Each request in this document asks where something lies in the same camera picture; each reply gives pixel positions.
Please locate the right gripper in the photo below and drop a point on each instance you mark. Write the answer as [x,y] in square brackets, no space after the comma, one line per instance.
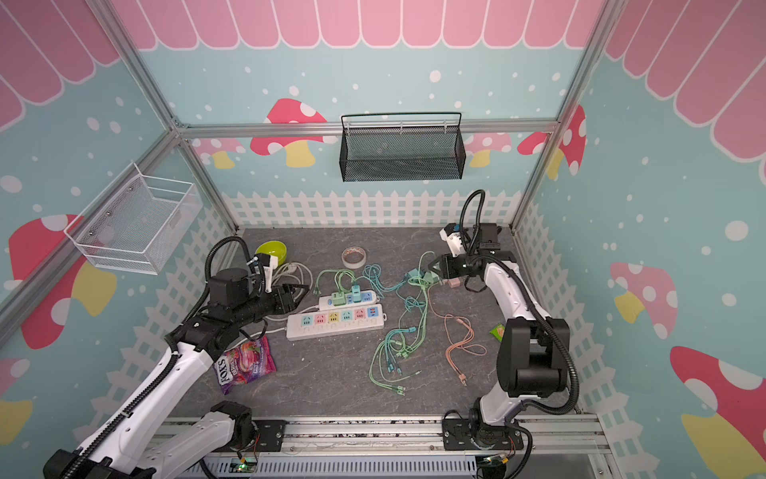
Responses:
[447,266]

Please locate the purple candy bag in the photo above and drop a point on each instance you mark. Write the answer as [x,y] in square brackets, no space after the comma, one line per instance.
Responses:
[244,364]

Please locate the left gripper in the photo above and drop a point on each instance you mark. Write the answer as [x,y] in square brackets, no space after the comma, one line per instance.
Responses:
[285,303]

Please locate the white mesh wall basket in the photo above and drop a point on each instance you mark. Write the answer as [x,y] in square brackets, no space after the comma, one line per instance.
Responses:
[137,223]

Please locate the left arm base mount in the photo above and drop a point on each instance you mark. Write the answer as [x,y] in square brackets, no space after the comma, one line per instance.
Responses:
[260,436]

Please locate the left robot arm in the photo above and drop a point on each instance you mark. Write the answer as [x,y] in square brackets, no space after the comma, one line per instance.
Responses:
[119,448]

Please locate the black mesh wall basket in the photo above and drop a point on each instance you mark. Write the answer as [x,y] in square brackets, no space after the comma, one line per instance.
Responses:
[398,147]

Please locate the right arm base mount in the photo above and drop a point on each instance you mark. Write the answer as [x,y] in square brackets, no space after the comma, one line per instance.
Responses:
[460,434]

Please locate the green plastic bowl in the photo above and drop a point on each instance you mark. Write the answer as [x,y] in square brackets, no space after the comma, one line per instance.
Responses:
[276,248]

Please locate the small white power strip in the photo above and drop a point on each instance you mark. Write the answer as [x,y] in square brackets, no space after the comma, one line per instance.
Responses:
[368,298]

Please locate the large white power strip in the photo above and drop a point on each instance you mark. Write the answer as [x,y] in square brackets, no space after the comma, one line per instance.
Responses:
[319,324]

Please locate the roll of tape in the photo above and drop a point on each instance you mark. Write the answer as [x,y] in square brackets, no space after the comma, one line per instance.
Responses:
[354,258]

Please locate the green snack packet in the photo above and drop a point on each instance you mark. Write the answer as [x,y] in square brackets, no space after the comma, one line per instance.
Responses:
[498,332]

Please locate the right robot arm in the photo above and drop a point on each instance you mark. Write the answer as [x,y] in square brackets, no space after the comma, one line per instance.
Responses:
[534,367]

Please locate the green charger plug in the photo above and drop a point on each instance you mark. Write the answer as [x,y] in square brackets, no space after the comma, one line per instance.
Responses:
[431,278]
[339,299]

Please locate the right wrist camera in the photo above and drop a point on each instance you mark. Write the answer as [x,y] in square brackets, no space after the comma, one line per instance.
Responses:
[452,236]

